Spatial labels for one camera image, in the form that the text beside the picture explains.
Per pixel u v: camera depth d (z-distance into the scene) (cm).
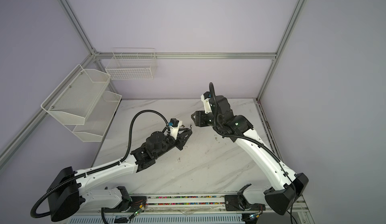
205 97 62
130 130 56
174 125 62
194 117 65
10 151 50
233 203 73
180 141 64
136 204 73
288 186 38
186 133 73
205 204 75
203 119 60
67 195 40
